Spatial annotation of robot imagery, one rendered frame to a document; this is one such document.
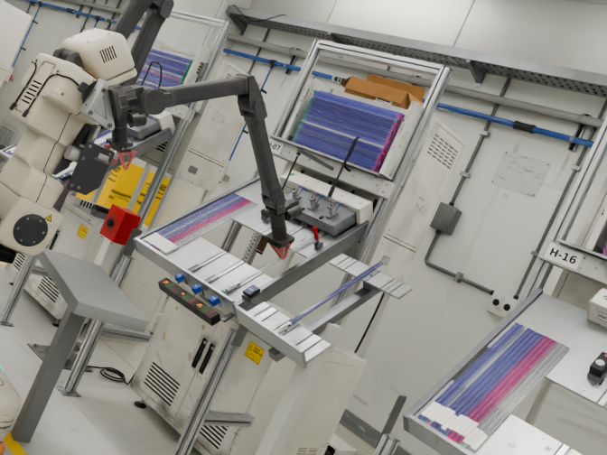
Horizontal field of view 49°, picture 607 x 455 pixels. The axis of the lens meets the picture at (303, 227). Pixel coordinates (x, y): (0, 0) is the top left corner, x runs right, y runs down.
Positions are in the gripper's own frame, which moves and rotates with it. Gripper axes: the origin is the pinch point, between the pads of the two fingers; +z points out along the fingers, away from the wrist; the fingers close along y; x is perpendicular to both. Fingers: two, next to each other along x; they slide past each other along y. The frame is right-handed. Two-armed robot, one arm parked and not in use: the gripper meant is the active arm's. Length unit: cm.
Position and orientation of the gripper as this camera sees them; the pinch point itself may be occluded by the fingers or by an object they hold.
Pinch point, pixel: (282, 255)
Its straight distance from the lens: 259.9
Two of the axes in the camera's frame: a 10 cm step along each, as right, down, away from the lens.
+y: -6.8, -3.3, 6.5
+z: 0.9, 8.5, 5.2
